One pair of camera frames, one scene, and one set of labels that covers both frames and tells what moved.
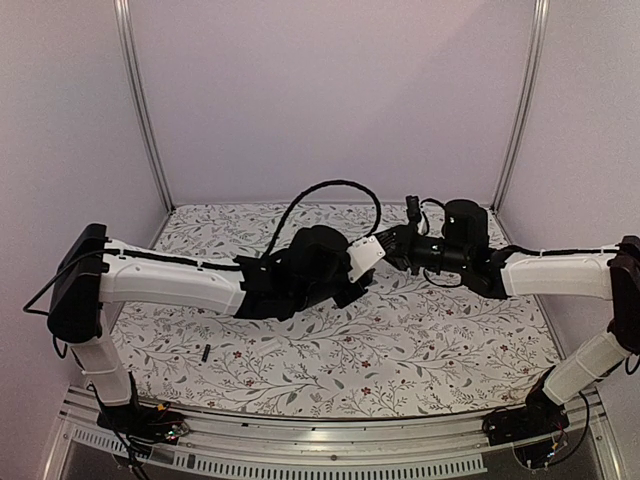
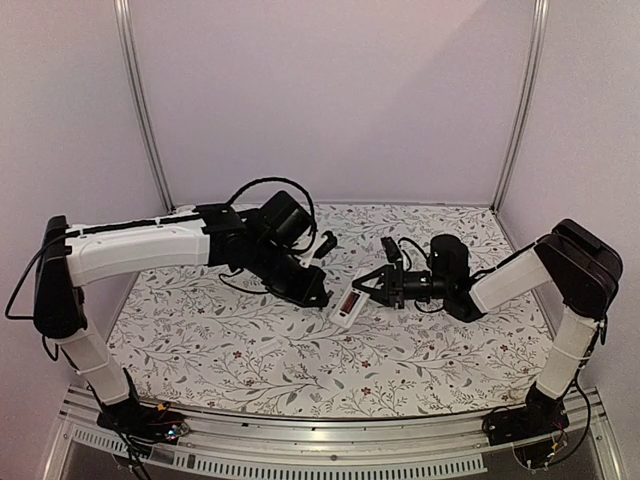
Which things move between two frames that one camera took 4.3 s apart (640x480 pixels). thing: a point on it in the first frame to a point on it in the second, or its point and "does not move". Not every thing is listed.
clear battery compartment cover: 269,346 does not move
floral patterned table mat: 418,346 does not move
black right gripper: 409,248 to 395,285
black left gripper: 366,280 to 315,284
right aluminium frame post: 542,11 does not move
